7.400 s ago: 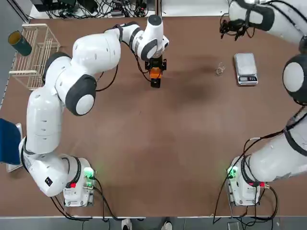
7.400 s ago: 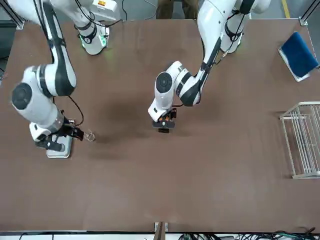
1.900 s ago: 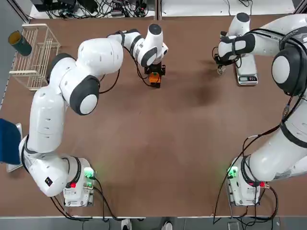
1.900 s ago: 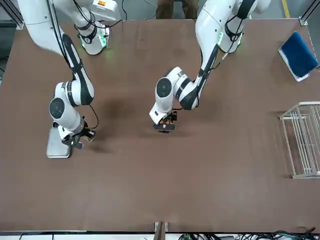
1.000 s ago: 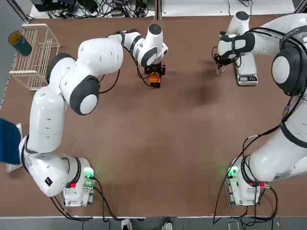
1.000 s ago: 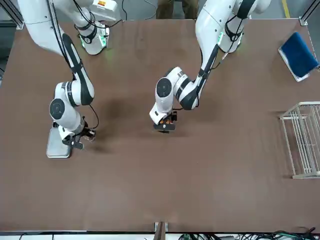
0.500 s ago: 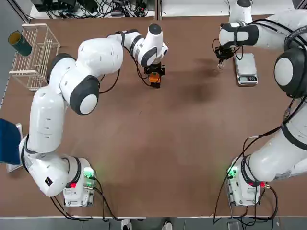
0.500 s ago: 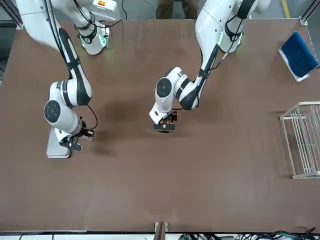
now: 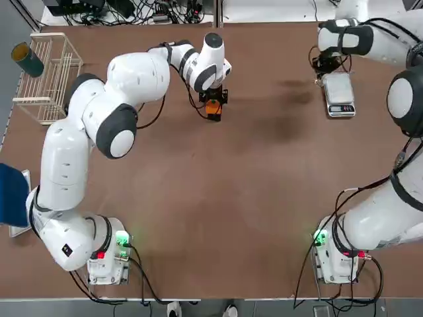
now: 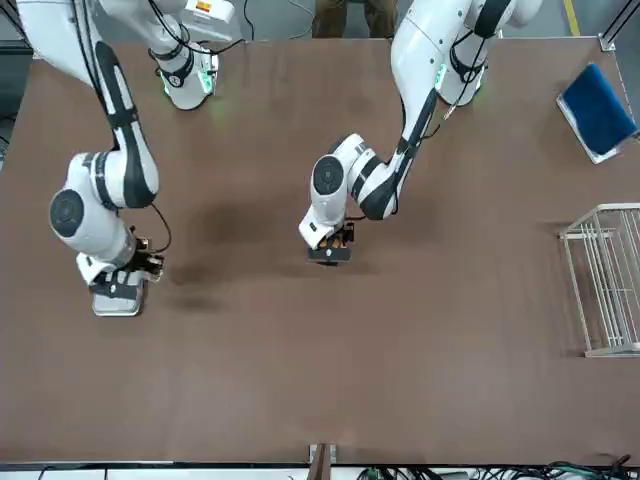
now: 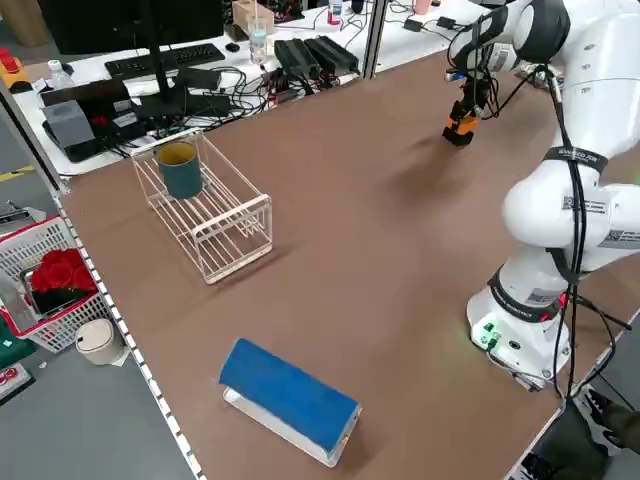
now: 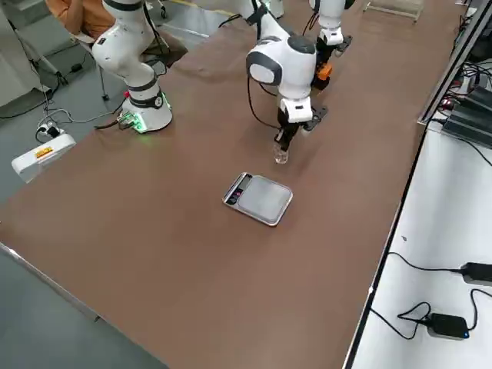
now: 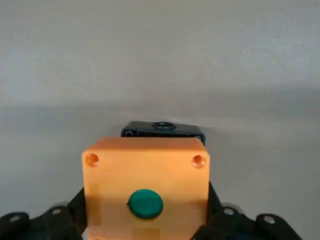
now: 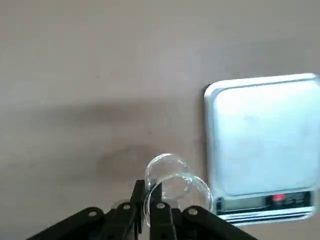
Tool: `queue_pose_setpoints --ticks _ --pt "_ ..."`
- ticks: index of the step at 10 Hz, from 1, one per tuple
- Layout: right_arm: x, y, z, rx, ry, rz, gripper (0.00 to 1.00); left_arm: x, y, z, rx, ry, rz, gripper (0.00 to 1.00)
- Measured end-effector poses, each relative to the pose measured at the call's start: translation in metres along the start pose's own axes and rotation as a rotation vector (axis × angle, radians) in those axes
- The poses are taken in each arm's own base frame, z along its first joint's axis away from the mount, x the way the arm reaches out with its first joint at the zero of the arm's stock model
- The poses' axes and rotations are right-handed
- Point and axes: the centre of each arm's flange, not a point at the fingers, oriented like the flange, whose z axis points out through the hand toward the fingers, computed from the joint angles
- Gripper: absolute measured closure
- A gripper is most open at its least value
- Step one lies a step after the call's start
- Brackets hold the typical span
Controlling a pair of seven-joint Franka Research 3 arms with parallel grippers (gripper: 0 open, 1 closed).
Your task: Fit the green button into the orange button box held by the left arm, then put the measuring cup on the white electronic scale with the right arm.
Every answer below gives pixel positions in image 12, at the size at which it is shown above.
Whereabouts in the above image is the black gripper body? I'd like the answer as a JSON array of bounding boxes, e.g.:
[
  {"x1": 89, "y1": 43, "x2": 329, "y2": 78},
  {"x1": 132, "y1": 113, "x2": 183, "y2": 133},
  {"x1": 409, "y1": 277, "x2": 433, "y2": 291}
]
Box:
[
  {"x1": 315, "y1": 36, "x2": 336, "y2": 66},
  {"x1": 276, "y1": 107, "x2": 301, "y2": 135}
]

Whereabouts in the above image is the clear measuring cup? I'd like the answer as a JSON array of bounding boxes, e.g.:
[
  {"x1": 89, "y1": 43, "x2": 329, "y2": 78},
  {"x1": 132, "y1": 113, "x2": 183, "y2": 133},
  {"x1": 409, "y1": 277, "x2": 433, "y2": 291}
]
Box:
[{"x1": 273, "y1": 144, "x2": 291, "y2": 165}]

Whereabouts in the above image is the orange button box lid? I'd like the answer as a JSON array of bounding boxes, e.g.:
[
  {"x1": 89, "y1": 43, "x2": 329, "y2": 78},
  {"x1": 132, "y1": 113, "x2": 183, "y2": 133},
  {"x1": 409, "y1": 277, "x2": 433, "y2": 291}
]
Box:
[{"x1": 314, "y1": 62, "x2": 334, "y2": 83}]

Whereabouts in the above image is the white electronic scale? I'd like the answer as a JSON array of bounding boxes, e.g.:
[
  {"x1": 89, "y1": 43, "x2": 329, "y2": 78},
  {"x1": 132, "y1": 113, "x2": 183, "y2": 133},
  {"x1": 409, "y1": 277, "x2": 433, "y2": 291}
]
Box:
[{"x1": 221, "y1": 171, "x2": 294, "y2": 228}]

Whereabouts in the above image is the white box with yellow label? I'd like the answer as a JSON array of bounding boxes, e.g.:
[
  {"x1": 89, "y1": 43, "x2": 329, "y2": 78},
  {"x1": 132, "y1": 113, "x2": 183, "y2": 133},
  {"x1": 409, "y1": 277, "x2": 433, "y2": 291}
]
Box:
[{"x1": 11, "y1": 132, "x2": 77, "y2": 184}]

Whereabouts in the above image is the green circuit board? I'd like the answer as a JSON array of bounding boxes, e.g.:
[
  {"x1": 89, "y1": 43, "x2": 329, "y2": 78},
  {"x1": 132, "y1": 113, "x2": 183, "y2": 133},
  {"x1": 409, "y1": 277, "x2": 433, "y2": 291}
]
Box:
[{"x1": 116, "y1": 110, "x2": 140, "y2": 131}]

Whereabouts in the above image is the black finned power supply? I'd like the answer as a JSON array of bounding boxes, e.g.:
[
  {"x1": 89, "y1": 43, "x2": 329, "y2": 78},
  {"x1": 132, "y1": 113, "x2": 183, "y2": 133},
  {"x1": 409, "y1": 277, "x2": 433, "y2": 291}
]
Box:
[
  {"x1": 440, "y1": 109, "x2": 492, "y2": 150},
  {"x1": 451, "y1": 86, "x2": 492, "y2": 116}
]

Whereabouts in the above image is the white side table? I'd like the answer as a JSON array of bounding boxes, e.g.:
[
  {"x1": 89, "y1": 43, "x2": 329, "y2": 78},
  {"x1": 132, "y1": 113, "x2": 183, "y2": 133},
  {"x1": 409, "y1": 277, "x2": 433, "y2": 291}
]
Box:
[{"x1": 343, "y1": 121, "x2": 492, "y2": 369}]

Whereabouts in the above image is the white power strip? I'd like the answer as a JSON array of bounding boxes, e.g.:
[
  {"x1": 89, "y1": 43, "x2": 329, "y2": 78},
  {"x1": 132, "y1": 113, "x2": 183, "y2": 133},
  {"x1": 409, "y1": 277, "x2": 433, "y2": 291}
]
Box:
[{"x1": 35, "y1": 121, "x2": 65, "y2": 142}]

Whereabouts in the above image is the black power adapter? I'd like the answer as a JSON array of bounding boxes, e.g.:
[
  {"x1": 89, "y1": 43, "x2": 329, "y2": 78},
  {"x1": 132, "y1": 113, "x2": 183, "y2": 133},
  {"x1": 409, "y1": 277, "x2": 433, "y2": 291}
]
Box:
[{"x1": 459, "y1": 261, "x2": 492, "y2": 287}]

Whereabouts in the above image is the person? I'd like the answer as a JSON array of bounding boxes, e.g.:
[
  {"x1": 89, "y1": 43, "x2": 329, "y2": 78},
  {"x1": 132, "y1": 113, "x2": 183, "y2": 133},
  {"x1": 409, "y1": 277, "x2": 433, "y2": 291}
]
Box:
[{"x1": 45, "y1": 0, "x2": 189, "y2": 70}]

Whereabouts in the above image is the black adapter with blue light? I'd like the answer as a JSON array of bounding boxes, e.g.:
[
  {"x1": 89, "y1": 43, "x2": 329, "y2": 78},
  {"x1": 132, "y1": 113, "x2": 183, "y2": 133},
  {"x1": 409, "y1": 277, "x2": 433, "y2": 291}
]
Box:
[{"x1": 425, "y1": 312, "x2": 470, "y2": 341}]

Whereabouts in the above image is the grey cabinet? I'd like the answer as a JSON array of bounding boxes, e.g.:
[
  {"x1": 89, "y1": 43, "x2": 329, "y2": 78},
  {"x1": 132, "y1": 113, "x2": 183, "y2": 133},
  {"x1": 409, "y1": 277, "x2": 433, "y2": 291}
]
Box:
[{"x1": 0, "y1": 0, "x2": 53, "y2": 108}]

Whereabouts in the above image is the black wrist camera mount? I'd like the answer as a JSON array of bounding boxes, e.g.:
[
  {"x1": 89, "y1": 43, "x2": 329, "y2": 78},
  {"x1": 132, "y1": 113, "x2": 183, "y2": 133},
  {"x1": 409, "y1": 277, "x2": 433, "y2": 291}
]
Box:
[
  {"x1": 333, "y1": 34, "x2": 354, "y2": 58},
  {"x1": 302, "y1": 105, "x2": 330, "y2": 136}
]

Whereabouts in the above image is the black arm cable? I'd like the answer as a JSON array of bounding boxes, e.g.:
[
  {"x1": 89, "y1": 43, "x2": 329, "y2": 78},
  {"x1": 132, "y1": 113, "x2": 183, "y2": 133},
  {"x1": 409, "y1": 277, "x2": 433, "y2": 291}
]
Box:
[
  {"x1": 218, "y1": 0, "x2": 285, "y2": 130},
  {"x1": 302, "y1": 0, "x2": 321, "y2": 36}
]

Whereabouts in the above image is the white wire rack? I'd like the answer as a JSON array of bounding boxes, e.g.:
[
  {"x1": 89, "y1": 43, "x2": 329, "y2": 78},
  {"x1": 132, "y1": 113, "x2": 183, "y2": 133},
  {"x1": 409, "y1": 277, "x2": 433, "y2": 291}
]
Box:
[{"x1": 362, "y1": 0, "x2": 424, "y2": 23}]

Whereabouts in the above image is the aluminium frame post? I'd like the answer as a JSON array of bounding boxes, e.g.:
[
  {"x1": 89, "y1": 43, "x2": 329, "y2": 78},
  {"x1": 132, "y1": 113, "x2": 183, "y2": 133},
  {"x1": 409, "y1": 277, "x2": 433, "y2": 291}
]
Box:
[{"x1": 417, "y1": 0, "x2": 492, "y2": 126}]

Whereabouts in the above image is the metal frame chair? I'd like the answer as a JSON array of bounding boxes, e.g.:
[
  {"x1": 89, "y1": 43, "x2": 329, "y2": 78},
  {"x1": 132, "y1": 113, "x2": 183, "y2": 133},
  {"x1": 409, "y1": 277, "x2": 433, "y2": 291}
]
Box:
[{"x1": 70, "y1": 29, "x2": 111, "y2": 102}]

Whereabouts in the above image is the black adapter cable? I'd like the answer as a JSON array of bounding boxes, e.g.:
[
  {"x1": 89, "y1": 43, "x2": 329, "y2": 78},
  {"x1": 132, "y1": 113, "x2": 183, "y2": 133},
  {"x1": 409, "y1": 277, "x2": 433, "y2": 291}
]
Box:
[
  {"x1": 371, "y1": 287, "x2": 492, "y2": 341},
  {"x1": 387, "y1": 251, "x2": 464, "y2": 273}
]

